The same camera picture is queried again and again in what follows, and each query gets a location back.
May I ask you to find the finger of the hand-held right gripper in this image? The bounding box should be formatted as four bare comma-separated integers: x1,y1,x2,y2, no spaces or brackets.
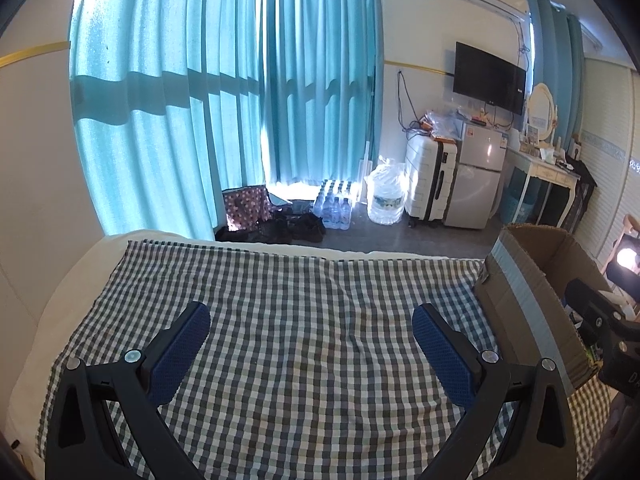
575,310,640,356
565,279,621,311

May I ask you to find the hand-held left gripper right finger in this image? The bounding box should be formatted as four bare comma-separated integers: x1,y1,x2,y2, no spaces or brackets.
411,302,578,480

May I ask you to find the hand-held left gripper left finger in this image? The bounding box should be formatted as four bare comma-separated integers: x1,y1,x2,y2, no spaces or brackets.
45,301,212,480

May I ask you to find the cardboard box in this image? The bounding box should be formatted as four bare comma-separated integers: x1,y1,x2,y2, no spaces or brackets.
472,222,616,393

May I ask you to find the blue laundry basket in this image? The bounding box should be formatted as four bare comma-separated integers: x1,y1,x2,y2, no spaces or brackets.
500,190,531,226

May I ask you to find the checked blanket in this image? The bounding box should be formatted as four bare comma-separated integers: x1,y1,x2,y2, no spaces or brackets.
37,239,621,480

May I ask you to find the black bag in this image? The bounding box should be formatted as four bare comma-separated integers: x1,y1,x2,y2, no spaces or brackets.
562,155,598,221

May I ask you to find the white slatted wardrobe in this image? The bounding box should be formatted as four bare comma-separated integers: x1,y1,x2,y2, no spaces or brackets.
570,57,640,281

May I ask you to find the white dressing table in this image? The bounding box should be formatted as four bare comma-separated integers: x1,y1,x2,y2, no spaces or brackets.
505,147,583,233

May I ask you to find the spotted bag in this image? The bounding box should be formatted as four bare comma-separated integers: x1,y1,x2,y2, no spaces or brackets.
221,186,273,231

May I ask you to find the silver fridge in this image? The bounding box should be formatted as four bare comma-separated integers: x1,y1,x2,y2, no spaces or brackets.
442,121,510,231

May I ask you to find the white plastic bag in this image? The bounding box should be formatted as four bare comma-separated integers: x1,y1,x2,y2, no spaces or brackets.
365,156,407,225

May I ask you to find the dark clothes pile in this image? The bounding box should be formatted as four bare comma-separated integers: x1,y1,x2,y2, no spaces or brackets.
215,212,327,243

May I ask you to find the white suitcase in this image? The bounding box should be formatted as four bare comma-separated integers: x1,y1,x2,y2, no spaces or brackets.
404,136,460,227

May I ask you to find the pack of water bottles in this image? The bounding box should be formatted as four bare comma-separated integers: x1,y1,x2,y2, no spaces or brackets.
312,178,362,231

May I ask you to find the white oval vanity mirror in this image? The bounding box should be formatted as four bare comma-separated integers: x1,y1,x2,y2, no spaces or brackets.
524,82,558,148

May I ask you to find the pile of clear plastic bags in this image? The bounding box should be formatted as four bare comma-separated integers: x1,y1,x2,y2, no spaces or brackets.
420,110,463,143

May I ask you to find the teal curtain beside wardrobe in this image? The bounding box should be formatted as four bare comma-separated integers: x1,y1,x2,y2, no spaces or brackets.
525,0,587,161

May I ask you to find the wide teal curtain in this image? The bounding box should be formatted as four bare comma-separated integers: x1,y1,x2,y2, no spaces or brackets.
67,0,273,238

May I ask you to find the narrow teal curtain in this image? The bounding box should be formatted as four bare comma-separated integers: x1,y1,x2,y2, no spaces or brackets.
260,0,383,196

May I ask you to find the black wall television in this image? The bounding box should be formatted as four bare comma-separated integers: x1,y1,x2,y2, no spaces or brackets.
452,41,528,116

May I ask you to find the wall cable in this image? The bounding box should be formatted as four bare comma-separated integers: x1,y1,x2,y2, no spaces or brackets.
396,70,426,133

